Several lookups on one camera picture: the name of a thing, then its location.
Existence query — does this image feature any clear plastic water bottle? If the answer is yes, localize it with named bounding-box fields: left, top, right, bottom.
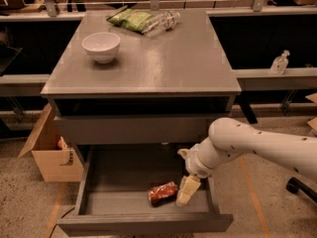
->
left=142, top=11, right=180, bottom=38

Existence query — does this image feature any grey metal rail shelf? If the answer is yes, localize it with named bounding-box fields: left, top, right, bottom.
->
left=0, top=67, right=317, bottom=97

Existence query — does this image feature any brown cardboard box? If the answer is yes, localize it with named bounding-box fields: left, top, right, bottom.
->
left=19, top=104, right=83, bottom=182

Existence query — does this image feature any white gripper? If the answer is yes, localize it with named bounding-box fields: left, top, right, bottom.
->
left=176, top=143, right=214, bottom=206

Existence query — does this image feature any grey drawer cabinet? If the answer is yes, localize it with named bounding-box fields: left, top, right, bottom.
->
left=40, top=9, right=242, bottom=177

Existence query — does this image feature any closed grey top drawer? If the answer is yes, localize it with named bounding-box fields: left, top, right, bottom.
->
left=54, top=114, right=223, bottom=145

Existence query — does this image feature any black office chair base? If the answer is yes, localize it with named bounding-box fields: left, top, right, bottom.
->
left=286, top=178, right=317, bottom=203

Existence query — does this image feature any open grey middle drawer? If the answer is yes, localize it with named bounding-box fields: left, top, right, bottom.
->
left=57, top=144, right=234, bottom=237

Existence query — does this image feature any white ceramic bowl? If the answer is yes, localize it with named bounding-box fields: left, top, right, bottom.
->
left=81, top=32, right=121, bottom=63

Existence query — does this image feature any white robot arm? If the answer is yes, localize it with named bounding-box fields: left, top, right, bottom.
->
left=176, top=118, right=317, bottom=206

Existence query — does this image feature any clear hand sanitizer bottle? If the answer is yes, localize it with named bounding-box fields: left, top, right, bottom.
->
left=270, top=50, right=290, bottom=75

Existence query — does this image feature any red coke can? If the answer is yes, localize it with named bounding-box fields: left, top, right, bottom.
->
left=147, top=181, right=178, bottom=206

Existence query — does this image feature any black cable on floor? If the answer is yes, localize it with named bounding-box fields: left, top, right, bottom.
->
left=48, top=205, right=76, bottom=238

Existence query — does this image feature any green chip bag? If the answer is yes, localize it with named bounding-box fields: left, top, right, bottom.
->
left=106, top=6, right=153, bottom=33

